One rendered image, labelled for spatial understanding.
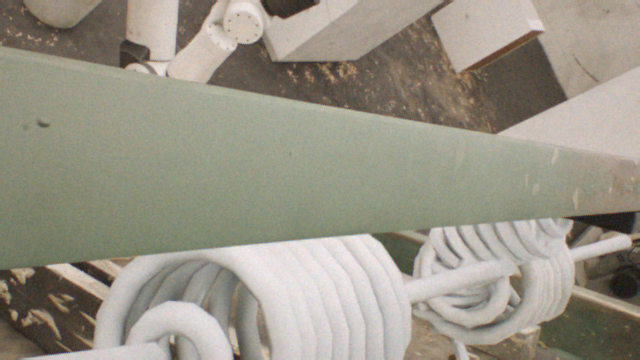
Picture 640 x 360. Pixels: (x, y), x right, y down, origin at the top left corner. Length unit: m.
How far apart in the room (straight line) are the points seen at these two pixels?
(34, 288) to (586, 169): 0.51
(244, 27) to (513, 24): 4.80
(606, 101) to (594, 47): 4.52
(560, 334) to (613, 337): 0.07
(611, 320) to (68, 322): 0.72
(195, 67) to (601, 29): 7.94
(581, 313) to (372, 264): 0.82
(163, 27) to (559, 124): 3.53
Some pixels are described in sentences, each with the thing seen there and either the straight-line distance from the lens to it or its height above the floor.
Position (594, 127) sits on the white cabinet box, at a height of 1.07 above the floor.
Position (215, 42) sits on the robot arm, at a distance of 1.14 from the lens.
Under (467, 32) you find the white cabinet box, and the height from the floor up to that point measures 0.24.
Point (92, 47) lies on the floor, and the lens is 2.86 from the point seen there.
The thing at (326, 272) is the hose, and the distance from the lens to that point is 0.19.
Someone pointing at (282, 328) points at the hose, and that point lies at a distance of 0.16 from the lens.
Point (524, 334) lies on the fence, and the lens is 0.78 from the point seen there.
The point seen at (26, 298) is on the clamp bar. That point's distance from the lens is 0.64.
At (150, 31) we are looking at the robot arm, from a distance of 1.23.
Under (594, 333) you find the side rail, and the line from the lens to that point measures 1.01.
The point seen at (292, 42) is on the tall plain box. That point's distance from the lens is 3.53.
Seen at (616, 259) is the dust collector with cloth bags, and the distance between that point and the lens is 6.01.
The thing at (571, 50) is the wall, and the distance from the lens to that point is 8.94.
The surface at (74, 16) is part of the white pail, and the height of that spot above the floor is 0.10.
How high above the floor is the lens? 1.99
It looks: 35 degrees down
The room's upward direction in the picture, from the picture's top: 62 degrees clockwise
